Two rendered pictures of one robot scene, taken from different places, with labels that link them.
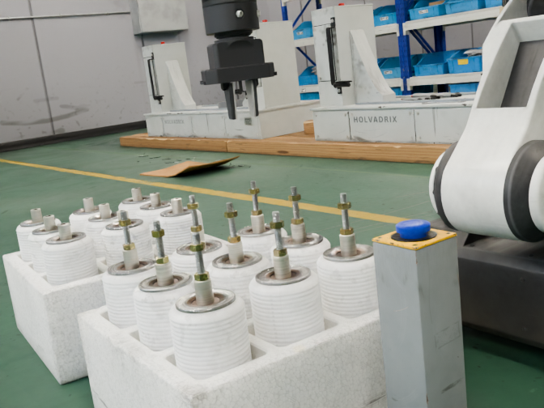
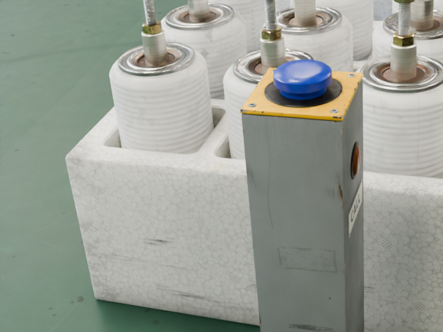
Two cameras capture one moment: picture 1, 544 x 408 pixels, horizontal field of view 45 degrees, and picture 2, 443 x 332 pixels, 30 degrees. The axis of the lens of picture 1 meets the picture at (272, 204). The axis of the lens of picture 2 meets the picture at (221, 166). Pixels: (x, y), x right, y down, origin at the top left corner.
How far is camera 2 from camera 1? 0.69 m
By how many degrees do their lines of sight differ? 55
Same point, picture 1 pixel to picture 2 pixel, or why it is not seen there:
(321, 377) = (246, 217)
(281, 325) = (232, 130)
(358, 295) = (366, 141)
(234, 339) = (150, 118)
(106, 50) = not seen: outside the picture
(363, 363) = not seen: hidden behind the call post
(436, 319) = (283, 227)
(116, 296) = not seen: hidden behind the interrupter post
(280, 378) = (181, 190)
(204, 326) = (117, 88)
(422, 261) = (254, 134)
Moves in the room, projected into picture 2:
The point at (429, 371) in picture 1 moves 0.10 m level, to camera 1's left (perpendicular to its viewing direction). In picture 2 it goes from (264, 288) to (188, 234)
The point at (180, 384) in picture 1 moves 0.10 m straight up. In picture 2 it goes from (86, 139) to (68, 46)
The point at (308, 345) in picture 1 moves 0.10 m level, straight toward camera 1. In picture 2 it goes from (232, 169) to (138, 211)
